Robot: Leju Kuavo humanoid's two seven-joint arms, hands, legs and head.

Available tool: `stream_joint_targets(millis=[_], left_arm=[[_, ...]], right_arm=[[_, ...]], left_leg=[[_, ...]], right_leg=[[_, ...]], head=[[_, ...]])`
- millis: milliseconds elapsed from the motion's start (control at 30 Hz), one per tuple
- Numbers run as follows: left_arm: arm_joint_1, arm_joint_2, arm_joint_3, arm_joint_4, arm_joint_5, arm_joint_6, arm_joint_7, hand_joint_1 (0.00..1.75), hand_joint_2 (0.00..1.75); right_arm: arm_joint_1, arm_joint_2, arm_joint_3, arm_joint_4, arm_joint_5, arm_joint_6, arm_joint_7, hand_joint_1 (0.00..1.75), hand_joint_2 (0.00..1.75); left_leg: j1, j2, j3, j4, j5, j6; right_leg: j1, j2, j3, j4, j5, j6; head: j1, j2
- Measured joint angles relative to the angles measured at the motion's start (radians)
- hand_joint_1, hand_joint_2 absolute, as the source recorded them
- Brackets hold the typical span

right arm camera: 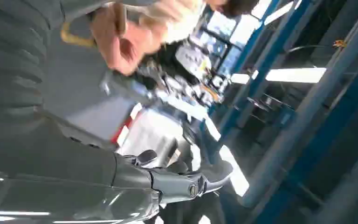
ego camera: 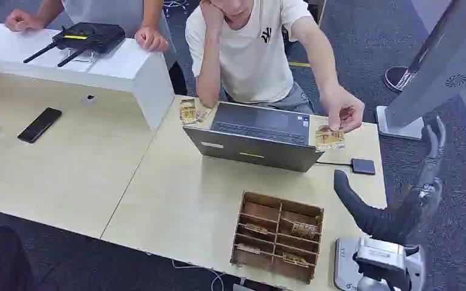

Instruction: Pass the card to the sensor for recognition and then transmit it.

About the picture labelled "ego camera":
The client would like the standing person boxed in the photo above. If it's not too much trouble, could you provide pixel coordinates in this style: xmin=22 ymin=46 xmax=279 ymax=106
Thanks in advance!
xmin=4 ymin=0 xmax=187 ymax=95

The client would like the white raised counter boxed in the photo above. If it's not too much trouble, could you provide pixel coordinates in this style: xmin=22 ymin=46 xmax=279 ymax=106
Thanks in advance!
xmin=0 ymin=21 xmax=175 ymax=130

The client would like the seated person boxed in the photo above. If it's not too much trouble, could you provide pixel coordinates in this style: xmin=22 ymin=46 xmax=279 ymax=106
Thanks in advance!
xmin=184 ymin=0 xmax=366 ymax=134

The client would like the black smartphone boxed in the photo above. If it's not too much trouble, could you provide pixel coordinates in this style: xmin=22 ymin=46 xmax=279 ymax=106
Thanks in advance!
xmin=17 ymin=107 xmax=63 ymax=144

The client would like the black router with antennas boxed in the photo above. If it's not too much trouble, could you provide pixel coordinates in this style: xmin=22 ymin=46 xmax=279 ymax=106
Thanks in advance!
xmin=23 ymin=22 xmax=126 ymax=69

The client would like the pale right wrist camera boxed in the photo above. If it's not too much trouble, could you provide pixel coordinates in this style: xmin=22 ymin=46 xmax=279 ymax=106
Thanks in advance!
xmin=353 ymin=238 xmax=408 ymax=279

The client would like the white cable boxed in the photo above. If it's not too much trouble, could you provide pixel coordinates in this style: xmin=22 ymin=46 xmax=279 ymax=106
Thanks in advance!
xmin=171 ymin=260 xmax=226 ymax=291

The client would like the wooden compartment box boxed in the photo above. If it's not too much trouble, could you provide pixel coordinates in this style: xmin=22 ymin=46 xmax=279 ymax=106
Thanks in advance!
xmin=230 ymin=191 xmax=325 ymax=285

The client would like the black external drive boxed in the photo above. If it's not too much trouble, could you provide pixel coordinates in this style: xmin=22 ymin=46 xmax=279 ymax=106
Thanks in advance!
xmin=350 ymin=158 xmax=376 ymax=176

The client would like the standing person's right hand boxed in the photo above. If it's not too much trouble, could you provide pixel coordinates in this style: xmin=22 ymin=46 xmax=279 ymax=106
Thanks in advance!
xmin=4 ymin=9 xmax=45 ymax=33

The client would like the seated person's left hand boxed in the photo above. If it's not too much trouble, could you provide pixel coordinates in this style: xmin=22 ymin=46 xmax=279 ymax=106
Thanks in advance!
xmin=320 ymin=86 xmax=366 ymax=134

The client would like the grey kiosk stand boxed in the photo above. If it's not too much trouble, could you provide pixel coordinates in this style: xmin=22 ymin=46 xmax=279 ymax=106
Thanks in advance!
xmin=376 ymin=0 xmax=466 ymax=141

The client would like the seated person's right hand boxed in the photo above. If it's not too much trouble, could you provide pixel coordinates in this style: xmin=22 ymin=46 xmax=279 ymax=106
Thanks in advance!
xmin=199 ymin=0 xmax=226 ymax=37

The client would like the wooden furniture piece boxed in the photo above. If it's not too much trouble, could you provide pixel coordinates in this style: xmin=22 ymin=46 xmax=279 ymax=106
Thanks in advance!
xmin=307 ymin=0 xmax=328 ymax=27

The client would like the standing person's left hand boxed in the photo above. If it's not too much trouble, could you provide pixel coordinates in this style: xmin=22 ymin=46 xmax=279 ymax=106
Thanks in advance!
xmin=134 ymin=25 xmax=169 ymax=54

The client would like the grey laptop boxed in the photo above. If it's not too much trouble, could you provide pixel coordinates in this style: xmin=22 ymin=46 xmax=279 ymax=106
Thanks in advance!
xmin=183 ymin=101 xmax=325 ymax=173

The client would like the black round stand base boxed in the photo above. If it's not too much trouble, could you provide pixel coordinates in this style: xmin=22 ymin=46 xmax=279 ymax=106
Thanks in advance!
xmin=383 ymin=66 xmax=411 ymax=94

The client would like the white device with logo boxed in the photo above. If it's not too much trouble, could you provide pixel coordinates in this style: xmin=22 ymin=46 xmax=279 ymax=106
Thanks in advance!
xmin=334 ymin=238 xmax=360 ymax=291

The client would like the chair base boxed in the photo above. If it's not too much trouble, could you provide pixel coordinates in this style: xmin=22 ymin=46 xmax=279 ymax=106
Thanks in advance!
xmin=162 ymin=0 xmax=189 ymax=11

